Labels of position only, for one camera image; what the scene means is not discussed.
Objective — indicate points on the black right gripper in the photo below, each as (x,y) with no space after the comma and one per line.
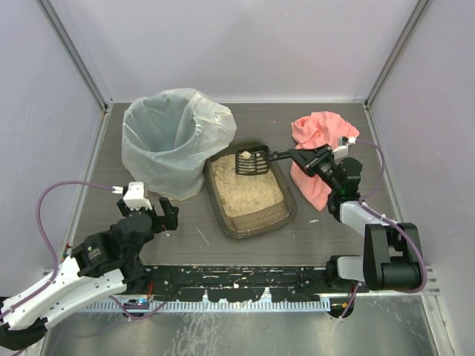
(309,159)

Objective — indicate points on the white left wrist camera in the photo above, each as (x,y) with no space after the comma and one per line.
(136,196)

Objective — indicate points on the translucent plastic trash bag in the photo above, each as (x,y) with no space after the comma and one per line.
(167,138)

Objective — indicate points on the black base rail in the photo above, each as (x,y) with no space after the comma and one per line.
(239,283)

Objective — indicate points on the beige cat litter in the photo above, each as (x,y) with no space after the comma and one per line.
(242,195)

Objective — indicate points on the grey slotted cable duct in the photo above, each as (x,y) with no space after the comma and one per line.
(263,305)

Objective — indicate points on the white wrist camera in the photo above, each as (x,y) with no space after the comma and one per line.
(343,146)
(136,196)

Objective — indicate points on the black slotted litter scoop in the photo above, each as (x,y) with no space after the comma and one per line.
(256,160)

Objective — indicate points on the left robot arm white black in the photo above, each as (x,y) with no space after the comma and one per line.
(105,264)

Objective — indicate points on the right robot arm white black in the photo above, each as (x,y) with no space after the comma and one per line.
(391,258)

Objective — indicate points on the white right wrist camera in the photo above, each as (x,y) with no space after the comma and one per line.
(343,146)

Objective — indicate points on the pink cloth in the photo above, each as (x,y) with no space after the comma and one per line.
(313,131)

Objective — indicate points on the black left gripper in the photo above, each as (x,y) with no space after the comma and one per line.
(147,214)

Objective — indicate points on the dark translucent litter box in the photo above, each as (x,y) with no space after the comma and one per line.
(259,222)

